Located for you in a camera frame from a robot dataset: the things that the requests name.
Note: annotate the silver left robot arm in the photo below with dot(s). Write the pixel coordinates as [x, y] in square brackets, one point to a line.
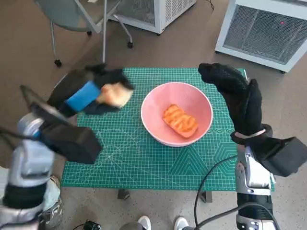
[28, 155]

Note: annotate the round bread bun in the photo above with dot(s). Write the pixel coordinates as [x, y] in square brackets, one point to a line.
[115, 95]

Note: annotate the white mesh cabinet red light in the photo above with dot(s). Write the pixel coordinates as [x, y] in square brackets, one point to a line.
[259, 36]

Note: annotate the small black device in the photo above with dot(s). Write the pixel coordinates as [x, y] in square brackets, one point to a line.
[92, 225]

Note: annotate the bare black left hand blue tape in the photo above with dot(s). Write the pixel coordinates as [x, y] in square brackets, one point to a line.
[81, 95]

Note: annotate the white metal table frame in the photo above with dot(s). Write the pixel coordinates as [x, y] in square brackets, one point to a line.
[104, 36]

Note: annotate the grey office chair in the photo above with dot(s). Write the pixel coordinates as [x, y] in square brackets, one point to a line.
[69, 14]

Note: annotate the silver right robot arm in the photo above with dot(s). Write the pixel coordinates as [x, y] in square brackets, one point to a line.
[251, 206]

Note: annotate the pink bowl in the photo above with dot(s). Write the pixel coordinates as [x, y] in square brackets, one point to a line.
[156, 115]

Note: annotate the black knitted gloved right hand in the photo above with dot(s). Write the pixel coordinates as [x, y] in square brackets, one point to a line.
[244, 107]

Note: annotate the white shoe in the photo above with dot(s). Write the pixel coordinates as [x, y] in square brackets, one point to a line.
[181, 224]
[144, 223]

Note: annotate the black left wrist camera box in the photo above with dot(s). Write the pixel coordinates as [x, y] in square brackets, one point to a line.
[72, 143]

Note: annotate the green cutting mat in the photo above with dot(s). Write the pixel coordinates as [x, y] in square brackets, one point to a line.
[144, 167]

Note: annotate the long toasted bread loaf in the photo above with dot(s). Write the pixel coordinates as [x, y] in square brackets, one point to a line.
[180, 119]

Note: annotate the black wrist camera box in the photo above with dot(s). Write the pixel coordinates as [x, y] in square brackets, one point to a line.
[72, 143]
[280, 158]

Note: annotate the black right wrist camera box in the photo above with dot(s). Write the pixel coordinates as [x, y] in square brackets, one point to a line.
[280, 158]

